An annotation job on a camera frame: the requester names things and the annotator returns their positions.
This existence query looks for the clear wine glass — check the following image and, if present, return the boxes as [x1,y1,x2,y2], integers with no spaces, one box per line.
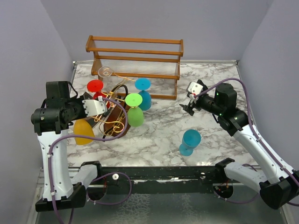
[98,67,114,84]

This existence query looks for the gold wire glass holder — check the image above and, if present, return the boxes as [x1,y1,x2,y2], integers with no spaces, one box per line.
[92,77,130,138]

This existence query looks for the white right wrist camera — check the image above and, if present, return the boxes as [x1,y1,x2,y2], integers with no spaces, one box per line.
[186,81,204,103]

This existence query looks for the wooden wine glass rack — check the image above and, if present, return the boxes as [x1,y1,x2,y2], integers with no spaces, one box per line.
[85,35,184,100]

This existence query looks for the green plastic wine glass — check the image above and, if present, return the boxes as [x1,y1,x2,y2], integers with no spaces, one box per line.
[125,93,144,127]

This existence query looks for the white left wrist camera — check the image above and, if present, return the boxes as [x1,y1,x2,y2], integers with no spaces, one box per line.
[82,96,107,117]

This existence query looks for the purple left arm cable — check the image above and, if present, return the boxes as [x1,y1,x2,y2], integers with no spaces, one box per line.
[48,97,133,224]

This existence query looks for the blue plastic wine glass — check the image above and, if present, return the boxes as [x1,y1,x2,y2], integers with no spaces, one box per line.
[135,78,151,111]

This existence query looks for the orange plastic wine glass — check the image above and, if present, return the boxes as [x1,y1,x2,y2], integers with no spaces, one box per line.
[73,119,95,145]

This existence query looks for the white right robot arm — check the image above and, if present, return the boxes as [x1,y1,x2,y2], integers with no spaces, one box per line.
[182,80,299,210]

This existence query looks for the dark book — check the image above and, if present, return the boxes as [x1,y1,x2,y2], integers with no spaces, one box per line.
[83,91,98,128]

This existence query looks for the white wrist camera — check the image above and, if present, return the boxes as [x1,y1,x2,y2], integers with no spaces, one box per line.
[82,96,107,117]
[186,81,204,103]

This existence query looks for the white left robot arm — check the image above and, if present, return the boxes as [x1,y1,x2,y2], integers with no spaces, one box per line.
[31,81,107,212]

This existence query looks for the black mounting rail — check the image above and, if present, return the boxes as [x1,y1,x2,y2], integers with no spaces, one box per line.
[92,166,228,195]

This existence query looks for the red plastic wine glass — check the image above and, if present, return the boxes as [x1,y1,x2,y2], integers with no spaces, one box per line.
[87,79,108,100]

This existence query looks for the teal plastic wine glass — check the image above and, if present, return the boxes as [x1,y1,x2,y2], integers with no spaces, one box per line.
[179,129,201,156]

